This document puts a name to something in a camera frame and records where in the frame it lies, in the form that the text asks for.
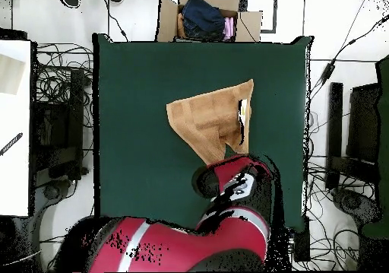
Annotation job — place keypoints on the orange terry towel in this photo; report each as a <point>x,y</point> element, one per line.
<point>206,118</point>

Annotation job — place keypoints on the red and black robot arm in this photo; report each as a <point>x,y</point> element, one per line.
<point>188,245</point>

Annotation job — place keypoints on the dark green table cloth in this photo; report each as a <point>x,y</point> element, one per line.
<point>136,178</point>

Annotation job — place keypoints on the orange cloth in box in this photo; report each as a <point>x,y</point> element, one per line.
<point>181,25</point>

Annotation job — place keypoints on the pink garment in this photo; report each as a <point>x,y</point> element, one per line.
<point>228,28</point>

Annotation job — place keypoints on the brown cardboard box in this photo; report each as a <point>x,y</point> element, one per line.
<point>167,23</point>

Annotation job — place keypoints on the blue jeans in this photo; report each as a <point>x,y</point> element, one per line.
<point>202,17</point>

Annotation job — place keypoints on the black equipment rack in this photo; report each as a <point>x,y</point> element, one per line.
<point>361,124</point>
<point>57,133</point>

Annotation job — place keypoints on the black rectangular box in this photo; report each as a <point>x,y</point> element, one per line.
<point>301,242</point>

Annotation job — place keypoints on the white board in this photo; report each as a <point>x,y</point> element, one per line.
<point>15,163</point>

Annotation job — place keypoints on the black striped tool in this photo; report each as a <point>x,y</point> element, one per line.
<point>12,143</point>

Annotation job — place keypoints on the beige paper sheet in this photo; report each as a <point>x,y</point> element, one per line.
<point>10,75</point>

